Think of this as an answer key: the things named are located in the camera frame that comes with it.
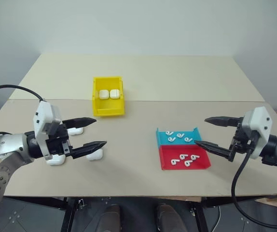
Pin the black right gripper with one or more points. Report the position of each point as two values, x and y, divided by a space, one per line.
241 142

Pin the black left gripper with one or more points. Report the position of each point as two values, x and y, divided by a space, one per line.
56 145

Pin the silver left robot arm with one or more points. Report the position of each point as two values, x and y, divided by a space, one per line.
5 147

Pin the white earbud case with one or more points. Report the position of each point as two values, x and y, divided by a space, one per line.
55 161
77 131
95 155
114 93
103 94

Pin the yellow plastic bin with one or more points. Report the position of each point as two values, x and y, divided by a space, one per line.
109 108

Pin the white wireless earbud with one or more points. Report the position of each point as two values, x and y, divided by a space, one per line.
194 157
174 162
168 133
179 135
188 163
188 139
170 139
182 156

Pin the red plastic tray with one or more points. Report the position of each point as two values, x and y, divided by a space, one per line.
167 155

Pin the blue plastic tray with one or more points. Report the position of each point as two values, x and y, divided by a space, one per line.
162 140

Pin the dark brown rounded shape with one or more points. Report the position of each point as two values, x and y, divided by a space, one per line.
109 217
167 217

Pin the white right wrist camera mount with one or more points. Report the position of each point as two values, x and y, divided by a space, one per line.
259 123

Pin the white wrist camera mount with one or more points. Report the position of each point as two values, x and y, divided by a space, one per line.
259 123
43 116

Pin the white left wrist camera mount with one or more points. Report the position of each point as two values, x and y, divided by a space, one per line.
43 116

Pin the black table frame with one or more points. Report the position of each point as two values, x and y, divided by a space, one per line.
68 215

